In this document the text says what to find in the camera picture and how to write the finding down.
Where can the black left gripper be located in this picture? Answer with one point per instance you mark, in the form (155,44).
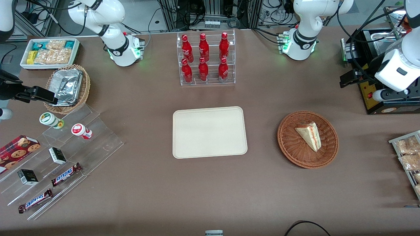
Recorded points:
(369,70)

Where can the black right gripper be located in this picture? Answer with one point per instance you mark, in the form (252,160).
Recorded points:
(7,88)

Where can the triangular sandwich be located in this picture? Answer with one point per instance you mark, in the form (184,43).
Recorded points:
(310,134)

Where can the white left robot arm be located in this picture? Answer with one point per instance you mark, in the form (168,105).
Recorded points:
(305,19)

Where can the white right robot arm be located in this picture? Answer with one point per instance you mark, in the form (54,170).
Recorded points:
(108,13)

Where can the light tan wicker basket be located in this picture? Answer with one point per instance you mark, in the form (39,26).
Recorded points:
(86,85)

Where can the grey metal snack tray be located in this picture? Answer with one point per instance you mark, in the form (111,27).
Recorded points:
(393,141)

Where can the brown round wicker basket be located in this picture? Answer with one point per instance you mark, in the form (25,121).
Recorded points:
(292,147)

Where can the beige rectangular tray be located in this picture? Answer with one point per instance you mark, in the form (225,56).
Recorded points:
(210,132)

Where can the black countertop appliance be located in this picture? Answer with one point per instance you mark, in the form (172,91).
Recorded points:
(366,98)

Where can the silver foil container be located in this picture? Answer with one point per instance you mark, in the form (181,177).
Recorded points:
(65,85)

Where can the green lid yogurt cup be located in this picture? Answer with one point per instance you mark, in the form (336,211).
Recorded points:
(49,119)

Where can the white rectangular snack bin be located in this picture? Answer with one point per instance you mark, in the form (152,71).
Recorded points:
(24,65)

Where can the yellow snack pack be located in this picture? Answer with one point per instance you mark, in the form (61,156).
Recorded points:
(31,57)

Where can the large clear cracker bag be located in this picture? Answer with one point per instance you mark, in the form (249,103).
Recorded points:
(52,56)

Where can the teal snack pack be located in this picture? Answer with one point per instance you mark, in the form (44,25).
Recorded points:
(69,44)
(39,46)

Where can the small clear cracker bag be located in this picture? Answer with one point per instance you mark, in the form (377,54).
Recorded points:
(55,44)

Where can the red lid yogurt cup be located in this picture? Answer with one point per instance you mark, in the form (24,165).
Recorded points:
(79,130)

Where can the red cookie box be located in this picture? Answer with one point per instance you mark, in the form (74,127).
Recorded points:
(18,150)

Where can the small black box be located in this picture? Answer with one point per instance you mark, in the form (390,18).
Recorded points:
(57,155)
(28,177)

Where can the clear acrylic stepped stand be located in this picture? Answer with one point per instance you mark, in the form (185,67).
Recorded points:
(98,144)

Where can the clear bag of snacks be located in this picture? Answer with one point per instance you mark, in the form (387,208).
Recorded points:
(417,177)
(410,162)
(407,145)

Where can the snickers chocolate bar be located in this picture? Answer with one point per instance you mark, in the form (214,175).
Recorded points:
(65,174)
(34,201)

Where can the red cola bottle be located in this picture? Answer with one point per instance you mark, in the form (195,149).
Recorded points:
(223,69)
(186,72)
(203,70)
(203,47)
(186,47)
(224,46)

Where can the clear acrylic bottle rack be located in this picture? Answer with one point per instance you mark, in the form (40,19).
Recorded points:
(213,80)

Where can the white power strip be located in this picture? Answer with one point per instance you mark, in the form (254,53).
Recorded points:
(212,24)

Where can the aluminium frame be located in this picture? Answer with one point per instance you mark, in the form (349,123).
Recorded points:
(170,14)

